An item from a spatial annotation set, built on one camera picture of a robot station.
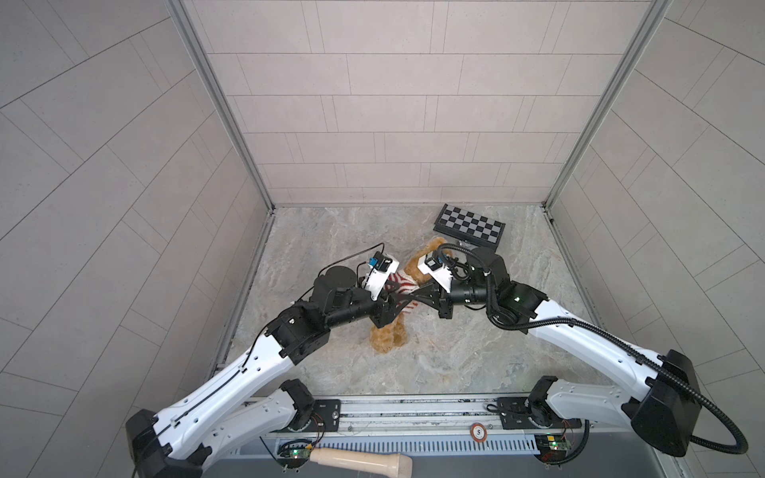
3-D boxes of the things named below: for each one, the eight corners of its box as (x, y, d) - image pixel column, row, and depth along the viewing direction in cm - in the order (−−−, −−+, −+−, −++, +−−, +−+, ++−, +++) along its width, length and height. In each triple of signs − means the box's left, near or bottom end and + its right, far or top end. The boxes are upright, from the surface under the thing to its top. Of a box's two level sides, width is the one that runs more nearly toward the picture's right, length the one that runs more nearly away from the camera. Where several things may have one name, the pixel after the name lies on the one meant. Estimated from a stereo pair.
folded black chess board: (433, 230, 111) (434, 224, 108) (443, 209, 118) (445, 202, 115) (495, 252, 105) (498, 247, 102) (503, 228, 112) (506, 222, 109)
